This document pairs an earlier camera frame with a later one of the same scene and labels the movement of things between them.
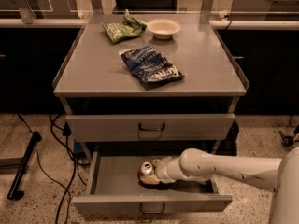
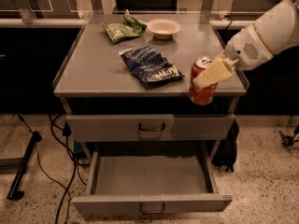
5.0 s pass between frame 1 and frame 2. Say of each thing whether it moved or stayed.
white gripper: moved
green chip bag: stayed
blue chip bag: stayed
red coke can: moved
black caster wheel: stayed
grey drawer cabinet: stayed
